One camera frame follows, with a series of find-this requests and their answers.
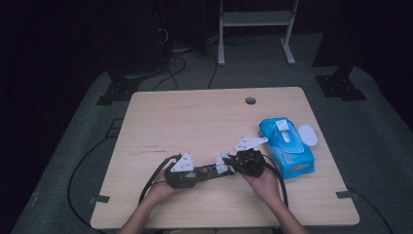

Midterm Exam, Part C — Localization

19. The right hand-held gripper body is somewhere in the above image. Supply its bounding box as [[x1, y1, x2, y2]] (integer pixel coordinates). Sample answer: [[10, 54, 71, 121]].
[[232, 136, 270, 179]]

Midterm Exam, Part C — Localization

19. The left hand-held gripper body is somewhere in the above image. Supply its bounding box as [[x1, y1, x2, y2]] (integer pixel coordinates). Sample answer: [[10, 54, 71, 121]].
[[164, 151, 200, 190]]

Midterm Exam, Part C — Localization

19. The white wet wipe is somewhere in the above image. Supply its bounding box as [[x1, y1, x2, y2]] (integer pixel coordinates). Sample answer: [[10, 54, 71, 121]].
[[215, 150, 236, 176]]

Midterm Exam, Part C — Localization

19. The black and blue toy car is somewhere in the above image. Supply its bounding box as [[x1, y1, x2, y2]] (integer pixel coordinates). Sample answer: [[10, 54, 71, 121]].
[[194, 164, 236, 181]]

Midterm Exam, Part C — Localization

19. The blue wet wipes packet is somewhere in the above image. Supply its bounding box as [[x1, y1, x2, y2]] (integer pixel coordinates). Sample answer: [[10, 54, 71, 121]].
[[258, 116, 319, 180]]

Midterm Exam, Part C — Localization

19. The person's left hand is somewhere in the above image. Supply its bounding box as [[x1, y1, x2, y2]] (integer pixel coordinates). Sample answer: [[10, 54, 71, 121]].
[[147, 170, 179, 204]]

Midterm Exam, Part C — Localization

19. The person's right hand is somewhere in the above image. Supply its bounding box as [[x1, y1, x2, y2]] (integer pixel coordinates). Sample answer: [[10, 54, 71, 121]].
[[242, 168, 282, 206]]

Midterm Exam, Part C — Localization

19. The grey tape strip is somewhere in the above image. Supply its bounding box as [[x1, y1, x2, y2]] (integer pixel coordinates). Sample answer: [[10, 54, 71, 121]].
[[335, 190, 358, 200], [89, 194, 111, 205]]

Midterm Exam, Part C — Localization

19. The black stand base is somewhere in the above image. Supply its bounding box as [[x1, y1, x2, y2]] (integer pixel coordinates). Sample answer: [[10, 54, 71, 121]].
[[95, 77, 141, 106], [314, 64, 368, 102]]

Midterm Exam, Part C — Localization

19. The white metal stand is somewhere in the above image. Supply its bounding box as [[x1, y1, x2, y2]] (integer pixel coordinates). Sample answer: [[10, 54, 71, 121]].
[[217, 0, 300, 66]]

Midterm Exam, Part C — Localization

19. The left hand-held gripper cable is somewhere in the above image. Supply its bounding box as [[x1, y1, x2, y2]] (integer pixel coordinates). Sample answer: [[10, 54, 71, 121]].
[[138, 154, 183, 206]]

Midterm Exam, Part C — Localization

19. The hand-held gripper cable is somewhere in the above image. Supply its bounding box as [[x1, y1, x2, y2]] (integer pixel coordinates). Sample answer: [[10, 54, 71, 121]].
[[262, 155, 290, 209], [138, 154, 183, 206]]

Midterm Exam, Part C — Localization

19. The right hand-held gripper cable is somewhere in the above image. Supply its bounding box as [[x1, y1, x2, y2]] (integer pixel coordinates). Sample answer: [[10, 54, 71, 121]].
[[262, 155, 290, 209]]

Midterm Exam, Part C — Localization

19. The black wire floor frame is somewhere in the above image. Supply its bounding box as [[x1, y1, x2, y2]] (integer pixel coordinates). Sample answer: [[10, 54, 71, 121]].
[[104, 118, 125, 139]]

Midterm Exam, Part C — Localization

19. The black floor cable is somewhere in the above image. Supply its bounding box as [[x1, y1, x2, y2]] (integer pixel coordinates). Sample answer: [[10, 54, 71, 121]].
[[66, 136, 115, 229], [152, 54, 188, 92], [206, 48, 219, 91], [347, 187, 394, 234]]

